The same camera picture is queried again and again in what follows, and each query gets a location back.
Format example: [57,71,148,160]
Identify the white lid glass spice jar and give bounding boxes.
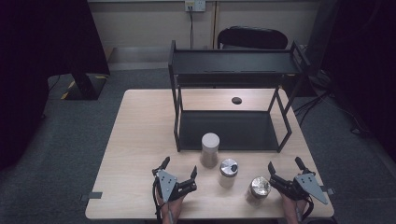
[200,132,220,169]

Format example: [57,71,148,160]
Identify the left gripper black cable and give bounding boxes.
[151,180,163,224]

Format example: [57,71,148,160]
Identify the steel lid dark spice jar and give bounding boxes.
[246,175,272,205]

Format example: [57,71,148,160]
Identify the black metal shelf rack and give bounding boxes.
[167,39,312,154]

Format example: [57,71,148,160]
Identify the person's left hand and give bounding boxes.
[157,194,185,224]

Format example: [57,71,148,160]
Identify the person's right hand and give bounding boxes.
[279,192,307,224]

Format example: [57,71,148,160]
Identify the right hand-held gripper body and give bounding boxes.
[269,173,330,205]

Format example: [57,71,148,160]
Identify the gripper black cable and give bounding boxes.
[300,197,315,222]
[151,180,163,224]

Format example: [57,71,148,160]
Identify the black chair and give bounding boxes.
[217,26,289,50]

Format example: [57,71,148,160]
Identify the black floor cables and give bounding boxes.
[293,90,332,126]

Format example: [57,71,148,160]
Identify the steel lid white powder jar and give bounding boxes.
[218,158,239,189]

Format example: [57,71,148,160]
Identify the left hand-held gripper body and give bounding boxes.
[151,168,198,203]

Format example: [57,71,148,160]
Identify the black stand base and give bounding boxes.
[60,73,108,101]

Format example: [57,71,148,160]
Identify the black outlet cable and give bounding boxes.
[188,5,195,50]

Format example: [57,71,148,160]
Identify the white wall outlet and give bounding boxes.
[184,0,207,13]

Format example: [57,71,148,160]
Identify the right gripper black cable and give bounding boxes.
[300,197,315,222]

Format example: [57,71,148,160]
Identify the black curtain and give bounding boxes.
[0,0,110,172]
[320,0,396,153]

